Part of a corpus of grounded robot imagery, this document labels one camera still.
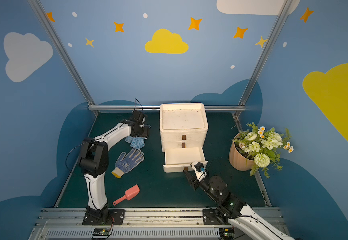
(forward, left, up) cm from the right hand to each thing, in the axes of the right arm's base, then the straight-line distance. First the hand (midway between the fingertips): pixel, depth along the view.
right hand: (191, 165), depth 75 cm
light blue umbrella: (+20, +36, -12) cm, 43 cm away
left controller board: (-30, +43, -17) cm, 55 cm away
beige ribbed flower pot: (+7, -27, -5) cm, 28 cm away
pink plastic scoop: (-12, +33, -14) cm, 38 cm away
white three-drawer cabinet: (+18, +5, +7) cm, 20 cm away
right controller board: (-26, -19, -19) cm, 38 cm away
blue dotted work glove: (+5, +41, -16) cm, 45 cm away
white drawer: (+10, +7, -14) cm, 19 cm away
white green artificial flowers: (+5, -32, +13) cm, 35 cm away
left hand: (+27, +31, -8) cm, 42 cm away
